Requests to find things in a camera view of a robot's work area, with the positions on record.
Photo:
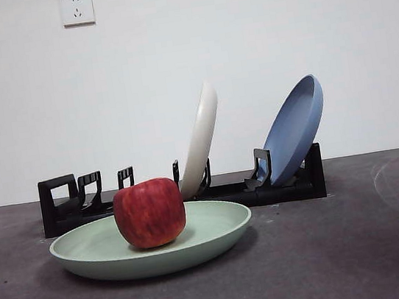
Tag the red apple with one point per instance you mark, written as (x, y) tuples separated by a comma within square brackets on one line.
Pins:
[(148, 212)]

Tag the green plate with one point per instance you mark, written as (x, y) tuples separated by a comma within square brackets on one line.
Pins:
[(214, 229)]

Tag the blue plate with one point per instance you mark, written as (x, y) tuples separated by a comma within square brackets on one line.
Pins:
[(293, 132)]

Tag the black plate rack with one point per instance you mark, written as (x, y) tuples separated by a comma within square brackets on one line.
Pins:
[(286, 193)]

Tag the white wall socket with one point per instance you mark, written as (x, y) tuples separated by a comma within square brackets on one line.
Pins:
[(77, 9)]

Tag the cream plate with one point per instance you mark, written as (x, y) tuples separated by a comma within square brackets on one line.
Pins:
[(200, 134)]

